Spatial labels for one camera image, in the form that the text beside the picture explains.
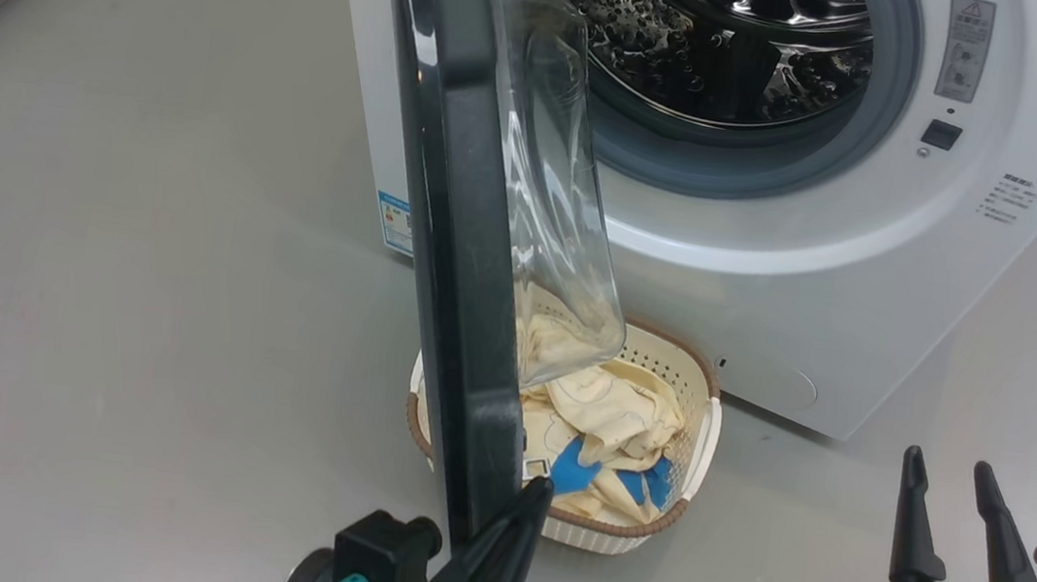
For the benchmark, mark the blue energy label sticker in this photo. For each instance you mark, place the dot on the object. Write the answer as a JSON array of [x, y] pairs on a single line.
[[394, 223]]

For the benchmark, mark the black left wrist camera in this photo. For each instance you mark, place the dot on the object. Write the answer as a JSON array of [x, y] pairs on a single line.
[[382, 549]]

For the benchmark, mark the washing machine door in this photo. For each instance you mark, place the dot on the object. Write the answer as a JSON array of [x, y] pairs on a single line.
[[458, 226]]

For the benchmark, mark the grey warning sticker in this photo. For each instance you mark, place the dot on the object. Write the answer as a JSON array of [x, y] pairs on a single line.
[[966, 49]]

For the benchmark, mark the cream perforated laundry basket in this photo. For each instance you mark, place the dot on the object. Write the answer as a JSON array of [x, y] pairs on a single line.
[[666, 366]]

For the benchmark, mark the cream garment with blue patches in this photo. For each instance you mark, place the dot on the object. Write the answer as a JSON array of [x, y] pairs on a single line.
[[585, 479]]

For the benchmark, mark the cream printed garment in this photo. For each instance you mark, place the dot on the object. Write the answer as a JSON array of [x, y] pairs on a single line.
[[612, 409]]

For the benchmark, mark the stainless steel washing machine drum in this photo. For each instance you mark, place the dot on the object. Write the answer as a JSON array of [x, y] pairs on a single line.
[[752, 44]]

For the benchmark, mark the white washing machine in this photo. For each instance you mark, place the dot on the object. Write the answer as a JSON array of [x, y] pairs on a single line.
[[853, 271]]

